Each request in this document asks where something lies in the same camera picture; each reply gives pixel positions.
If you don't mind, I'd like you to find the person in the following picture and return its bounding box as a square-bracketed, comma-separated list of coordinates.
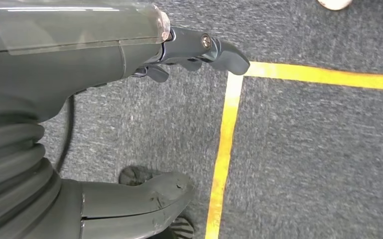
[316, 0, 354, 11]

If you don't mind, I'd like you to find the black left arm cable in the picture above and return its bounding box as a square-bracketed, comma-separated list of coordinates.
[55, 96, 76, 172]

